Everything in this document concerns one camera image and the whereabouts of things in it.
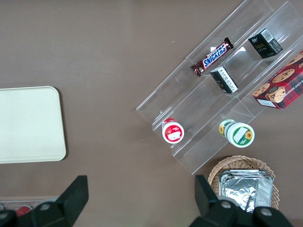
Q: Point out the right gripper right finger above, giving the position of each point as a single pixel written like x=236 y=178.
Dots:
x=208 y=208

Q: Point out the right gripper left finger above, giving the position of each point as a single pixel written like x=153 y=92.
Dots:
x=68 y=203

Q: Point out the light wicker basket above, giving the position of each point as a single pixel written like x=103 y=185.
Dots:
x=217 y=170

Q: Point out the beige rectangular plastic tray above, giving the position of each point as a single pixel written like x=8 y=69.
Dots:
x=28 y=123

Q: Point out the clear acrylic bottle rack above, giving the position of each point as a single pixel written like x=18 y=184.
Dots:
x=35 y=203

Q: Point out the aluminium foil container stack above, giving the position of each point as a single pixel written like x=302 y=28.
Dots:
x=239 y=189

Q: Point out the red cola bottle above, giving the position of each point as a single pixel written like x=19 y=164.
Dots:
x=23 y=210

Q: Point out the green sunflower lid jar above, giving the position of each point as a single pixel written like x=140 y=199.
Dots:
x=240 y=134

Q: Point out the red lid white jar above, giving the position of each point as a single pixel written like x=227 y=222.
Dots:
x=172 y=132

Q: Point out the clear acrylic stepped shelf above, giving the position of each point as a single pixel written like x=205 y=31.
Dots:
x=189 y=104

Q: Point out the small black carton box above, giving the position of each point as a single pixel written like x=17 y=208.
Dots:
x=262 y=46
x=225 y=80

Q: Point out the red tartan cookie box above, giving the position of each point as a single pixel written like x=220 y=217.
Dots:
x=284 y=87

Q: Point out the Snickers chocolate bar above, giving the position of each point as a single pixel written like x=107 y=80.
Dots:
x=213 y=56

